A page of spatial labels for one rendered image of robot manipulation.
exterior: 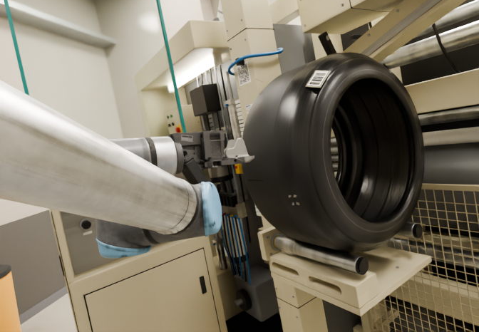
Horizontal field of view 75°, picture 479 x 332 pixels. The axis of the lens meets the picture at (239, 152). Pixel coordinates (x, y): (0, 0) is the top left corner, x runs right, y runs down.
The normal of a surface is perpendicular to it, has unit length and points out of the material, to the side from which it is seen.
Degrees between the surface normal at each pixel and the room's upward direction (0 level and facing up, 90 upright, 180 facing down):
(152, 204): 120
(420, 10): 90
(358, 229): 99
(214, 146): 90
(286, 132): 71
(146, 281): 90
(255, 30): 90
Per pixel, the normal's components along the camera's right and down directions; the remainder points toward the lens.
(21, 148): 0.88, 0.25
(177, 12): -0.27, 0.11
